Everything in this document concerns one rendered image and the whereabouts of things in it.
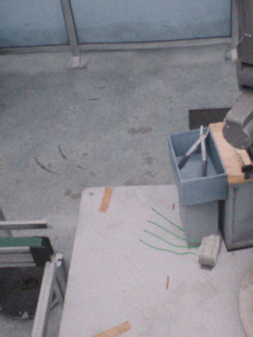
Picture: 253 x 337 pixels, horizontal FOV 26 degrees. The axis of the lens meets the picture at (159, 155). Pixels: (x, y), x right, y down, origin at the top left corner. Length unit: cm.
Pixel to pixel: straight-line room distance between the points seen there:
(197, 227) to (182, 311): 21
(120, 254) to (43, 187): 137
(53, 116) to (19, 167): 42
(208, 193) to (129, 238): 32
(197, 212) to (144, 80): 207
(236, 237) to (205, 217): 10
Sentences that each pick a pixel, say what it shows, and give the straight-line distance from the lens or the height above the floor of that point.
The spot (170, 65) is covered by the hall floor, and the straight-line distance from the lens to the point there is 345.
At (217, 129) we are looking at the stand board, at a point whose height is 106.
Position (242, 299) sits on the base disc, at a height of 80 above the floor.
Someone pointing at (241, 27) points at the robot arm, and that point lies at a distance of 92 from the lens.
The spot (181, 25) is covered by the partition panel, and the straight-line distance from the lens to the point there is 338.
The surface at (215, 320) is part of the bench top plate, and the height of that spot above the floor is 78.
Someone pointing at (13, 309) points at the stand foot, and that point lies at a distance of 237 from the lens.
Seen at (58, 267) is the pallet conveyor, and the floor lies 66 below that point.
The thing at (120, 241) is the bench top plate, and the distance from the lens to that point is 148.
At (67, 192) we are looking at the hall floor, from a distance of 272.
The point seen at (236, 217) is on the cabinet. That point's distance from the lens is 135.
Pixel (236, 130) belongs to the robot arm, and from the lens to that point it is 95.
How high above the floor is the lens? 195
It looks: 44 degrees down
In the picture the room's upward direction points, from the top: 5 degrees counter-clockwise
